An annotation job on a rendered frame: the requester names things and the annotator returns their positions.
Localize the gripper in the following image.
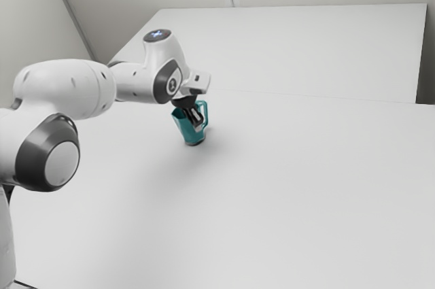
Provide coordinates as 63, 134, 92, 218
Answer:
171, 95, 206, 133

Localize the teal faceted mug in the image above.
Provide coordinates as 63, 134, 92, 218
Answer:
171, 99, 209, 147

